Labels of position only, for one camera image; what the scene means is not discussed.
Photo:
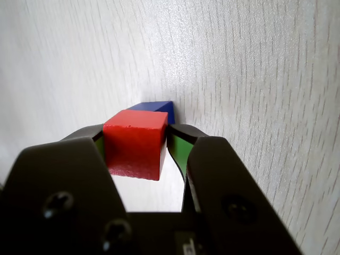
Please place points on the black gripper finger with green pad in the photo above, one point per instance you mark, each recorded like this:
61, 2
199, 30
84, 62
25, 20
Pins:
225, 180
58, 180

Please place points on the red wooden cube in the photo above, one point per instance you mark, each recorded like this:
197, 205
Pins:
132, 146

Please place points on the blue wooden cube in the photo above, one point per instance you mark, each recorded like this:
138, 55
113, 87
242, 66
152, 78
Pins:
159, 107

